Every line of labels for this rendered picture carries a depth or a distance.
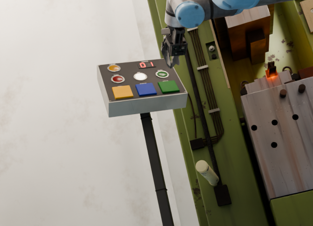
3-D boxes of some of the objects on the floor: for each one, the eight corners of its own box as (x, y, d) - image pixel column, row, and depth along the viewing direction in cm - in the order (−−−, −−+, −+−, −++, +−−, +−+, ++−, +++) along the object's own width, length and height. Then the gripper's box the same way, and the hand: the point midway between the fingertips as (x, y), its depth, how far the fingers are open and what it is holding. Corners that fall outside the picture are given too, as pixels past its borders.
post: (199, 350, 156) (142, 83, 190) (188, 352, 156) (133, 85, 191) (200, 347, 159) (144, 86, 194) (190, 349, 160) (136, 88, 194)
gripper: (168, 30, 155) (164, 78, 168) (192, 28, 157) (186, 75, 171) (162, 19, 161) (158, 66, 175) (184, 17, 164) (179, 64, 177)
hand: (170, 64), depth 174 cm, fingers closed
